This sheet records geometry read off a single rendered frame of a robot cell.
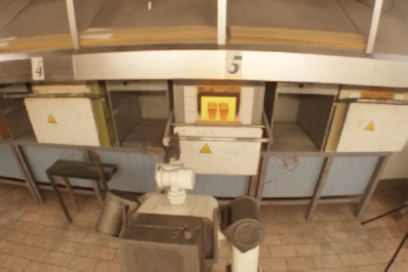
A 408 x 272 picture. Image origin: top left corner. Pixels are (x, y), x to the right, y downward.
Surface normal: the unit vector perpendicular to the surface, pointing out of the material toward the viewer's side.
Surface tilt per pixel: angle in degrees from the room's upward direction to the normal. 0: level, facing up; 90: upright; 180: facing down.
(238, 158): 90
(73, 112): 90
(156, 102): 90
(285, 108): 90
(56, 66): 80
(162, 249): 73
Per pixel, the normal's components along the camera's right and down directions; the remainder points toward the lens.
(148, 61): -0.05, 0.23
